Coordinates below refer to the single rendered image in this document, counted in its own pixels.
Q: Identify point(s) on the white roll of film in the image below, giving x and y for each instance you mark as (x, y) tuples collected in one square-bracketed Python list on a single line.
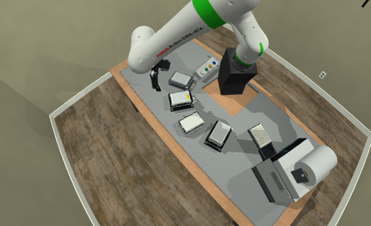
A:
[(317, 163)]

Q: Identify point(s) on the grey button panel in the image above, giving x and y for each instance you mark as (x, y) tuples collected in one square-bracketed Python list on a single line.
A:
[(205, 70)]

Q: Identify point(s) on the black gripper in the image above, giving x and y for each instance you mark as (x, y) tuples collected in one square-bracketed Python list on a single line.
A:
[(154, 76)]

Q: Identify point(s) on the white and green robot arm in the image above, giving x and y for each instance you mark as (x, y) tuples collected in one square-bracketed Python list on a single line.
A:
[(195, 19)]

